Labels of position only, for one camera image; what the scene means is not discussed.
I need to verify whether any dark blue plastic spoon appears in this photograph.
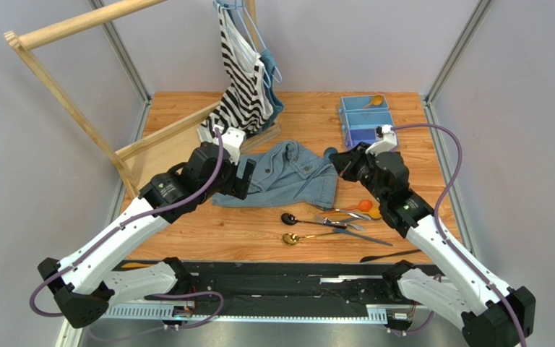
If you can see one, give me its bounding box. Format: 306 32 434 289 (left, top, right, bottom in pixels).
293 147 337 199

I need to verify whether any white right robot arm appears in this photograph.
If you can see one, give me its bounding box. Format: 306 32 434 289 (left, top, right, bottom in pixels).
329 143 535 346

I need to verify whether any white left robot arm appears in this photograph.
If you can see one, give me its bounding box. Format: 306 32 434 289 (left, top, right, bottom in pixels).
38 142 256 328

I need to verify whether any orange plastic spoon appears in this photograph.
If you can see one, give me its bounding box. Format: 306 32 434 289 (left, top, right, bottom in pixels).
345 200 374 213

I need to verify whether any light blue denim jacket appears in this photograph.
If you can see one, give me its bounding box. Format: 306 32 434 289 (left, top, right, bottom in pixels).
212 140 337 207

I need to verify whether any blue three-compartment organizer tray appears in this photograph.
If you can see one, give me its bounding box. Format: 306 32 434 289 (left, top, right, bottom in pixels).
337 94 395 150

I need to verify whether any silver metal knife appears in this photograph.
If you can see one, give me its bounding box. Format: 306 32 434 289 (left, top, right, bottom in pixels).
323 209 371 220

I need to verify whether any black metal spoon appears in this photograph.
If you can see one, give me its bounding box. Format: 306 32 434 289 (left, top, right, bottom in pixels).
280 213 347 229

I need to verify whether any silver metal fork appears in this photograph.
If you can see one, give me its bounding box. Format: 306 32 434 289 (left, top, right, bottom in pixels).
314 215 366 231

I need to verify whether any dark blue plastic knife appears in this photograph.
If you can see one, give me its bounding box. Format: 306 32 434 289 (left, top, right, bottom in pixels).
332 228 393 247

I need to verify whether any gold metal spoon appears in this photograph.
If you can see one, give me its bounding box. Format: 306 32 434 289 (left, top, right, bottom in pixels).
282 232 335 246

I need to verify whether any black white striped top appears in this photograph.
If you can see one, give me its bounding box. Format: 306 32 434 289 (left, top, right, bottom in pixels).
197 2 273 142

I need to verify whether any black plastic knife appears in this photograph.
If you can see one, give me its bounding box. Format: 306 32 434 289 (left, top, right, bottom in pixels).
359 249 421 263

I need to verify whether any teal hanging garment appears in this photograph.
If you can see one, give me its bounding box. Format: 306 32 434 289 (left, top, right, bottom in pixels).
258 49 284 133

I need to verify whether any wooden clothes rack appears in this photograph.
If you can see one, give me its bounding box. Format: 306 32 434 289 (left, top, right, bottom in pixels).
4 0 282 210

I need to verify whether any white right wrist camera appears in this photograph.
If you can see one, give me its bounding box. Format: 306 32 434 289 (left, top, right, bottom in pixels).
365 124 398 155

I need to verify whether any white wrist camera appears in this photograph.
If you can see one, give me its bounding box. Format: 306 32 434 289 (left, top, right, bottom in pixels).
365 124 398 155
222 127 246 165

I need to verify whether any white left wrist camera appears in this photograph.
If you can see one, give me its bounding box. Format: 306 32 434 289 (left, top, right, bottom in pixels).
222 127 246 165

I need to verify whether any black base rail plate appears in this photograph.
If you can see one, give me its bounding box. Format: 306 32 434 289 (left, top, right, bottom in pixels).
170 261 413 317

